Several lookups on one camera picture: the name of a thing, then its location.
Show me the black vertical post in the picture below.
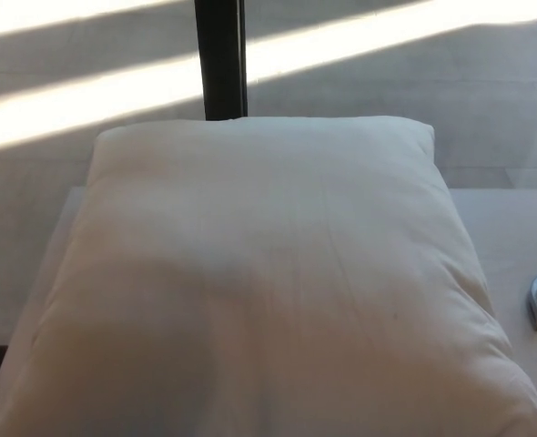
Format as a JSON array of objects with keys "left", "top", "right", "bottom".
[{"left": 194, "top": 0, "right": 249, "bottom": 122}]

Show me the white pillow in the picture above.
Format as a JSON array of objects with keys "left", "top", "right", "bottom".
[{"left": 0, "top": 116, "right": 537, "bottom": 437}]

